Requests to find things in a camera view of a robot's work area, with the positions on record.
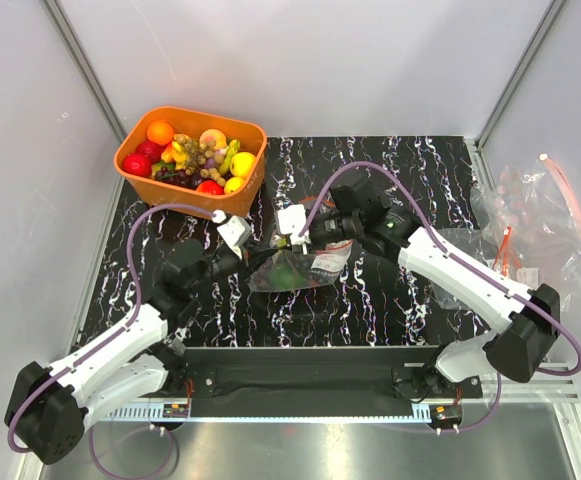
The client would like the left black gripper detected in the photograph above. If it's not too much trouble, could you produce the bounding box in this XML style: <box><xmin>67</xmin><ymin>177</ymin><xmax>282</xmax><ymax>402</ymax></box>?
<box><xmin>188</xmin><ymin>239</ymin><xmax>278</xmax><ymax>296</ymax></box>

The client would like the clear orange-zipper bag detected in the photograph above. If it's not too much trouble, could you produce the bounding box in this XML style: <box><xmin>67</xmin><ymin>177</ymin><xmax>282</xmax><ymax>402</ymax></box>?
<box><xmin>249</xmin><ymin>240</ymin><xmax>353</xmax><ymax>293</ymax></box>

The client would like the purple grape bunch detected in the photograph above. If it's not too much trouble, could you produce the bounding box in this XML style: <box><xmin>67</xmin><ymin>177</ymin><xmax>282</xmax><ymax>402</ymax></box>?
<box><xmin>295</xmin><ymin>254</ymin><xmax>343</xmax><ymax>289</ymax></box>

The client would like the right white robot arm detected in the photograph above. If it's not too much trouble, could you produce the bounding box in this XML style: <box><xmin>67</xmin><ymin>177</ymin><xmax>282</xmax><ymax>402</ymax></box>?
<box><xmin>288</xmin><ymin>187</ymin><xmax>560</xmax><ymax>397</ymax></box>

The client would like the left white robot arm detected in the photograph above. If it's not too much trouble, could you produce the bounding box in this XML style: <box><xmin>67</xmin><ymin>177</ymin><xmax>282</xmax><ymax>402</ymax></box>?
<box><xmin>4</xmin><ymin>239</ymin><xmax>275</xmax><ymax>465</ymax></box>

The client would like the pile of zip bags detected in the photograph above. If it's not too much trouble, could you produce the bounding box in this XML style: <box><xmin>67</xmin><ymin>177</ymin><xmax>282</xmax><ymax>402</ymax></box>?
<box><xmin>471</xmin><ymin>154</ymin><xmax>581</xmax><ymax>312</ymax></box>

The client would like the red tomato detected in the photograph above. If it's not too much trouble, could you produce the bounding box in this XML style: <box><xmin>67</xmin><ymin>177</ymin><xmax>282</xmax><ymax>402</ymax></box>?
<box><xmin>196</xmin><ymin>180</ymin><xmax>224</xmax><ymax>195</ymax></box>

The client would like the small yellow lemon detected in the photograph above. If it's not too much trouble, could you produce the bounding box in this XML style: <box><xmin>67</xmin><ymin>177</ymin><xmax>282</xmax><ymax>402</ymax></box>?
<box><xmin>224</xmin><ymin>177</ymin><xmax>246</xmax><ymax>194</ymax></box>

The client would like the dark grape bunch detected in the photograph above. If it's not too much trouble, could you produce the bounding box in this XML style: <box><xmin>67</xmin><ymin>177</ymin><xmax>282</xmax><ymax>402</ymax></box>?
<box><xmin>154</xmin><ymin>168</ymin><xmax>203</xmax><ymax>190</ymax></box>

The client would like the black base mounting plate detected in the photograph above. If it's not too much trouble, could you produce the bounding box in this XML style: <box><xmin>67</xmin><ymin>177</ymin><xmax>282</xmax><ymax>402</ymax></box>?
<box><xmin>148</xmin><ymin>346</ymin><xmax>483</xmax><ymax>421</ymax></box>

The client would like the orange plastic fruit basket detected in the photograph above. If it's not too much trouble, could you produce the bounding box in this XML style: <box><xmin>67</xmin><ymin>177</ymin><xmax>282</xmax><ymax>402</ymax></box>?
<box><xmin>114</xmin><ymin>106</ymin><xmax>267</xmax><ymax>219</ymax></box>

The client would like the orange peach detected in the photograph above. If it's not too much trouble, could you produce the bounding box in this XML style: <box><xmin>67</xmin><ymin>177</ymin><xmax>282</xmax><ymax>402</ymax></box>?
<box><xmin>199</xmin><ymin>129</ymin><xmax>228</xmax><ymax>149</ymax></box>

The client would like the red round fruit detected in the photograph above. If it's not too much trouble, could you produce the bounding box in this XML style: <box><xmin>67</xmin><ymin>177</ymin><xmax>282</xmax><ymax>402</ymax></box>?
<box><xmin>121</xmin><ymin>153</ymin><xmax>152</xmax><ymax>178</ymax></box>

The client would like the orange fruit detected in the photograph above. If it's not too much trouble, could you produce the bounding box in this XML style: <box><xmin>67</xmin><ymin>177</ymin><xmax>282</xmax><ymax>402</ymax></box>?
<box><xmin>146</xmin><ymin>120</ymin><xmax>175</xmax><ymax>146</ymax></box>

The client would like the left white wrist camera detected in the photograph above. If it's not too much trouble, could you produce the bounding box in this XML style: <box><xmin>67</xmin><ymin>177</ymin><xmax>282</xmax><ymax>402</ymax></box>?
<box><xmin>212</xmin><ymin>210</ymin><xmax>252</xmax><ymax>250</ymax></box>

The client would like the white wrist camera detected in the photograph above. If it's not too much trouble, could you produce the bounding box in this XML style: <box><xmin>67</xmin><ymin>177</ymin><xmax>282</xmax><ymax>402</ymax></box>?
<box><xmin>275</xmin><ymin>204</ymin><xmax>310</xmax><ymax>245</ymax></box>
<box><xmin>212</xmin><ymin>210</ymin><xmax>252</xmax><ymax>250</ymax></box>

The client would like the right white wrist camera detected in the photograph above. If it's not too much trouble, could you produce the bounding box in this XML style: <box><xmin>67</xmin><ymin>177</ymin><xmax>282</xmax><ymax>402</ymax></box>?
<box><xmin>275</xmin><ymin>204</ymin><xmax>310</xmax><ymax>245</ymax></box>

